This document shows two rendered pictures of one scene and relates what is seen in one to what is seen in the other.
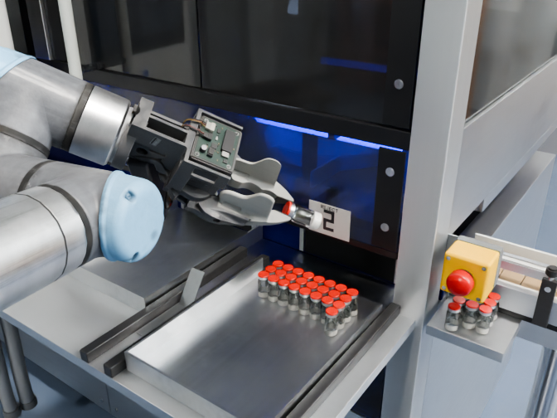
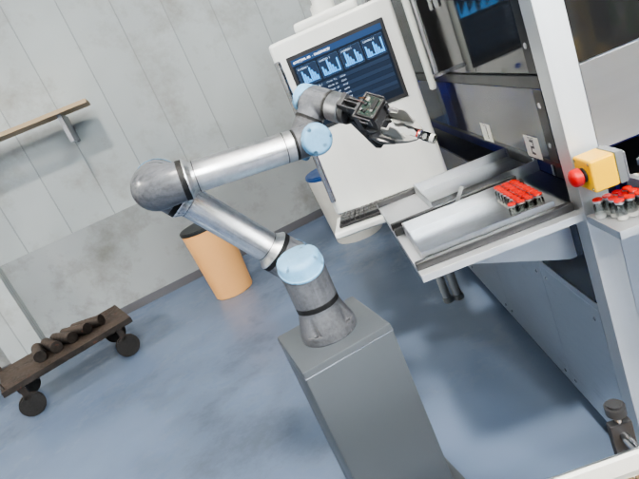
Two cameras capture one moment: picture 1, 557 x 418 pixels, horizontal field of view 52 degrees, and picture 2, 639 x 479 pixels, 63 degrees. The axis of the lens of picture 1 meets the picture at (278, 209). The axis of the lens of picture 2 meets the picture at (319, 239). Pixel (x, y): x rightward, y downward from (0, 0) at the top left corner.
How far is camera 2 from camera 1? 0.93 m
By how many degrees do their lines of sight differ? 55
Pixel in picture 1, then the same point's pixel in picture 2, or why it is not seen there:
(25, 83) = (307, 95)
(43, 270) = (279, 155)
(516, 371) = not seen: outside the picture
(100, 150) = (332, 117)
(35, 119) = (310, 108)
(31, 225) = (274, 141)
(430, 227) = (564, 141)
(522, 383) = not seen: outside the picture
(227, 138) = (374, 103)
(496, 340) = (627, 224)
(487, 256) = (597, 156)
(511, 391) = not seen: outside the picture
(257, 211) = (396, 135)
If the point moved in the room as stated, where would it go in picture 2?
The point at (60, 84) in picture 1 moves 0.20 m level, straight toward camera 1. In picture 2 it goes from (318, 93) to (276, 115)
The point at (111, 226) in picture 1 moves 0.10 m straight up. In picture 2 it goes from (302, 141) to (285, 100)
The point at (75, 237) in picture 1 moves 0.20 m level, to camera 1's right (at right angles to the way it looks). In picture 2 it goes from (290, 144) to (342, 133)
